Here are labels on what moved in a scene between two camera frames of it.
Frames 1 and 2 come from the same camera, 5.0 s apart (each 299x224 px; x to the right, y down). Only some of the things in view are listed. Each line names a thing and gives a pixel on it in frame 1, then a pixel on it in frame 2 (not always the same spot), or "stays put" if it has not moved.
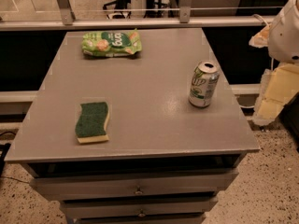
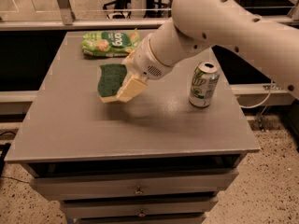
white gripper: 286,36 → 145,61
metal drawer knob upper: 138,189 stays put
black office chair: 121,3 stays put
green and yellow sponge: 91,125 → 110,77
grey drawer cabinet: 165,161 stays put
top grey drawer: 133,185 stays put
